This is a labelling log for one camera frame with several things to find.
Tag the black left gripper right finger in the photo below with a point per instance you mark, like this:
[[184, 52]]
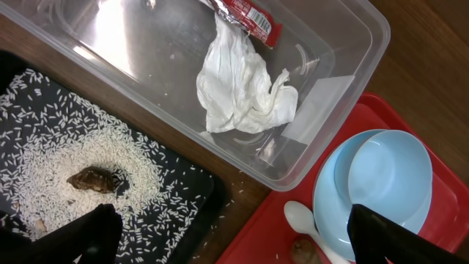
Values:
[[377, 240]]

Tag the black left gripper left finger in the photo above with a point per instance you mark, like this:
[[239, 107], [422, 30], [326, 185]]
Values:
[[92, 238]]

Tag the brown food scrap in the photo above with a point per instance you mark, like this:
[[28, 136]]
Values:
[[93, 178]]

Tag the light blue rice bowl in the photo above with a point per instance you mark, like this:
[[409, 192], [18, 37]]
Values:
[[390, 172]]

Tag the white rice pile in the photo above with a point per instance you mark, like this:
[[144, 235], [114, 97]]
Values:
[[73, 176]]

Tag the white napkin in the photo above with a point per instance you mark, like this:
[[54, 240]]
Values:
[[235, 88]]

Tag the red snack wrapper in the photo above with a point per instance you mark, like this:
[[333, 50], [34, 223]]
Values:
[[249, 17]]

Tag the black waste tray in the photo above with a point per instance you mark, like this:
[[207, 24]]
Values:
[[190, 183]]

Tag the clear plastic waste bin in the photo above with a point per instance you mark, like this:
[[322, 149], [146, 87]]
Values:
[[152, 52]]

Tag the light blue plate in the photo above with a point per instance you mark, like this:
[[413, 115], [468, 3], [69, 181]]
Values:
[[332, 205]]

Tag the brown carrot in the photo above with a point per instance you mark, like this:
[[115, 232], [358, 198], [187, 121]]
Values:
[[303, 252]]

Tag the white plastic spoon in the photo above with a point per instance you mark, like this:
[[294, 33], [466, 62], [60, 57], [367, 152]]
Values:
[[301, 220]]

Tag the red plastic tray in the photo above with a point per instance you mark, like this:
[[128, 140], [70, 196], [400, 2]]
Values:
[[267, 237]]

